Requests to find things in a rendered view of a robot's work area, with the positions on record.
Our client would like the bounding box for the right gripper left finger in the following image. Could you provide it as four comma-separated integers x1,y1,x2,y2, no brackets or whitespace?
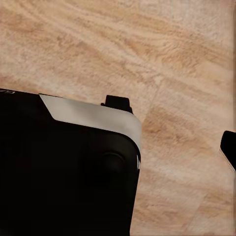
0,131,26,190

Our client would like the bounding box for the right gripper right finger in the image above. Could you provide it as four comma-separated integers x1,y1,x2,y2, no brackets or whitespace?
220,131,236,170

